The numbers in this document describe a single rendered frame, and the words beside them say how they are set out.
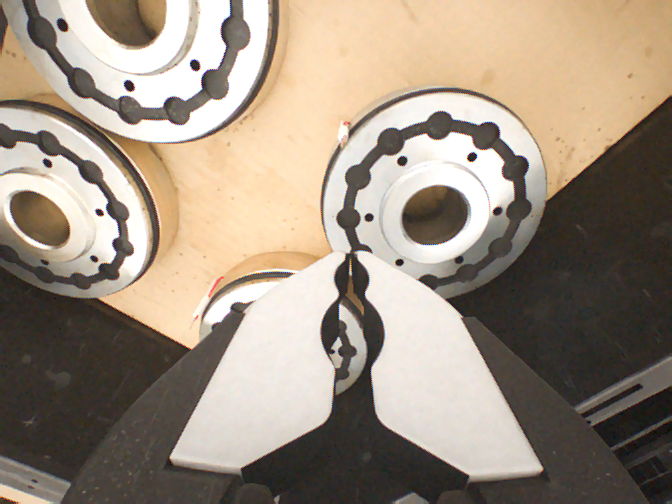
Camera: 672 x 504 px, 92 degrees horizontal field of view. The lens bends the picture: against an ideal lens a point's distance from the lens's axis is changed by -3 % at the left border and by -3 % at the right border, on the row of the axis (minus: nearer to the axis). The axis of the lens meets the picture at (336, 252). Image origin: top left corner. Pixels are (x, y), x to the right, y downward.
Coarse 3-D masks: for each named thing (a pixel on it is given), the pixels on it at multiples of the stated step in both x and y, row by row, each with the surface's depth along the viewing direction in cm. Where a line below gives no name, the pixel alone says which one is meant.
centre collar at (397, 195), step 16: (400, 176) 14; (416, 176) 14; (432, 176) 14; (448, 176) 14; (464, 176) 14; (400, 192) 14; (416, 192) 14; (464, 192) 14; (480, 192) 14; (384, 208) 15; (400, 208) 15; (480, 208) 14; (384, 224) 15; (400, 224) 15; (464, 224) 15; (480, 224) 15; (400, 240) 15; (416, 240) 16; (448, 240) 16; (464, 240) 15; (416, 256) 16; (432, 256) 16; (448, 256) 16
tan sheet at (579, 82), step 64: (320, 0) 14; (384, 0) 14; (448, 0) 14; (512, 0) 14; (576, 0) 14; (640, 0) 13; (0, 64) 15; (320, 64) 15; (384, 64) 15; (448, 64) 15; (512, 64) 15; (576, 64) 15; (640, 64) 15; (256, 128) 17; (320, 128) 17; (576, 128) 16; (192, 192) 18; (256, 192) 18; (320, 192) 18; (192, 256) 21; (320, 256) 20; (192, 320) 23
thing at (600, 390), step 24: (648, 360) 10; (600, 384) 11; (624, 384) 11; (648, 384) 11; (576, 408) 11; (600, 408) 11; (624, 408) 11; (0, 456) 15; (24, 456) 15; (48, 480) 15; (72, 480) 16
